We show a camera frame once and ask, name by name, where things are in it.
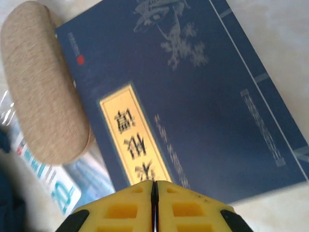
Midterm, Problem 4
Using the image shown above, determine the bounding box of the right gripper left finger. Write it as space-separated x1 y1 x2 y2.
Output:
55 180 155 232

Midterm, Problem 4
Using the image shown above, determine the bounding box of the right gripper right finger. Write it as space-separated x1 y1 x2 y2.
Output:
155 181 254 232

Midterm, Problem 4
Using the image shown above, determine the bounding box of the blue face mask pack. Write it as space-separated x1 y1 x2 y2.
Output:
0 89 116 217

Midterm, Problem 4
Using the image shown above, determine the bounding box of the navy book with yellow label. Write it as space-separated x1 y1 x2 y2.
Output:
54 0 309 205

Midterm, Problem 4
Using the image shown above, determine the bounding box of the navy blue backpack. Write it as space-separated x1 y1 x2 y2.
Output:
0 125 37 232

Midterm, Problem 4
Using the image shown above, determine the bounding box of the beige fabric glasses case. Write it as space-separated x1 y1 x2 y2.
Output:
0 0 94 166

